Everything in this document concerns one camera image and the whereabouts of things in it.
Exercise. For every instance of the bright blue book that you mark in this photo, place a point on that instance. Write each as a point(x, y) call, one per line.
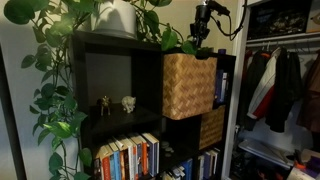
point(188, 168)

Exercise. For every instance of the brown hanging garment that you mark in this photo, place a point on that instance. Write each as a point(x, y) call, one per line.
point(311, 96)

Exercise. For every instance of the row of books lower left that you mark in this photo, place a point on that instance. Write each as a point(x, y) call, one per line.
point(128, 160)

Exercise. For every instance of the dark blue paperback book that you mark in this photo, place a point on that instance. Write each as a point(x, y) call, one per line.
point(207, 164)

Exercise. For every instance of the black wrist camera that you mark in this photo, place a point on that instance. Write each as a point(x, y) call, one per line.
point(219, 7)

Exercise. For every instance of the orange clamp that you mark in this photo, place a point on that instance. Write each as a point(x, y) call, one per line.
point(299, 164)

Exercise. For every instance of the small purple cup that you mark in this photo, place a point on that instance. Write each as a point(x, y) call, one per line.
point(222, 51)

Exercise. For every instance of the orange spine book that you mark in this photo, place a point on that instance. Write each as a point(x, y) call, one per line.
point(144, 158)

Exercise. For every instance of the tall blue book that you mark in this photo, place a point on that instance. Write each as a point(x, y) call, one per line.
point(219, 86)

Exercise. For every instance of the green pothos plant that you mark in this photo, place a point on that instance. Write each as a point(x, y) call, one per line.
point(18, 10)

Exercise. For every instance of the blue-grey book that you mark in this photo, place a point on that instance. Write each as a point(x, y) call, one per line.
point(139, 160)

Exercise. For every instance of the purple object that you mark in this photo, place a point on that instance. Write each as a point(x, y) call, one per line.
point(314, 164)

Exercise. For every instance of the orange-red spine book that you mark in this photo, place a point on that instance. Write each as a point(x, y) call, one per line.
point(106, 168)

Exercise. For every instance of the grey flat board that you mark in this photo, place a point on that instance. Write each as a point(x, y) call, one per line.
point(263, 151)

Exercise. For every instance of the orange hanger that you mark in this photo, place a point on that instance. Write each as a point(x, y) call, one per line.
point(265, 55)

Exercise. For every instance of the white elephant figurine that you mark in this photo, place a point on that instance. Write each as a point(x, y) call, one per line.
point(128, 103)

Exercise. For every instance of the white closet shelf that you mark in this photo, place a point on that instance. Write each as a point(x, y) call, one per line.
point(293, 34)

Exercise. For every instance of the dark vertical post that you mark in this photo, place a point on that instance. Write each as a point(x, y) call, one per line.
point(11, 133)

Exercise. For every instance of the brown paperback book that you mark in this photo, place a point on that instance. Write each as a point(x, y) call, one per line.
point(96, 165)

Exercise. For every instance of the pile of white books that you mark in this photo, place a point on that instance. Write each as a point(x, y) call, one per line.
point(173, 173)

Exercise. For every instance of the white and red jacket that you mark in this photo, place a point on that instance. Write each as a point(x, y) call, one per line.
point(265, 90)

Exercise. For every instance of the white box with round mark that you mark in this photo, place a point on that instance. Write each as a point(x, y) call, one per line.
point(315, 16)

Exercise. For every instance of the white plant pot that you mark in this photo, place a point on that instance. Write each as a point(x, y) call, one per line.
point(115, 16)

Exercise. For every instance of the black cube bookshelf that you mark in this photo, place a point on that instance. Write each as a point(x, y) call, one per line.
point(146, 83)

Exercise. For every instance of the dark printed box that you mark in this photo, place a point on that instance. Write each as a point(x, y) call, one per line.
point(280, 20)

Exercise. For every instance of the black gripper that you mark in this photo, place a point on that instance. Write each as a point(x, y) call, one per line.
point(201, 23)

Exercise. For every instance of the white hardcover book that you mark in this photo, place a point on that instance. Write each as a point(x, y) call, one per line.
point(224, 87)

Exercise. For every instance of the grey pebble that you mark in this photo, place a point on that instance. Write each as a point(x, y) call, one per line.
point(167, 154)
point(165, 144)
point(169, 150)

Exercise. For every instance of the large woven bamboo drawer basket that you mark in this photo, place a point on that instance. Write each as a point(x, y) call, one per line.
point(188, 86)

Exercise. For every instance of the dark hanging garment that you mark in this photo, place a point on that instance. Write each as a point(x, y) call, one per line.
point(250, 96)

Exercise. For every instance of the gold animal figurine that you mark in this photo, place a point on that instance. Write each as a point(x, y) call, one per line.
point(105, 105)

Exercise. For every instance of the black hanging jacket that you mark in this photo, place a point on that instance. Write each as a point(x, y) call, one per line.
point(283, 90)

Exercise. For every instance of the metal closet rod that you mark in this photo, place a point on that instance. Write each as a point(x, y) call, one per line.
point(300, 40)

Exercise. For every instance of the small woven bamboo basket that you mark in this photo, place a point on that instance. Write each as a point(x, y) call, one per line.
point(215, 131)

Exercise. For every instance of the lower shelf books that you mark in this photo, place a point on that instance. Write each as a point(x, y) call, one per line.
point(153, 156)

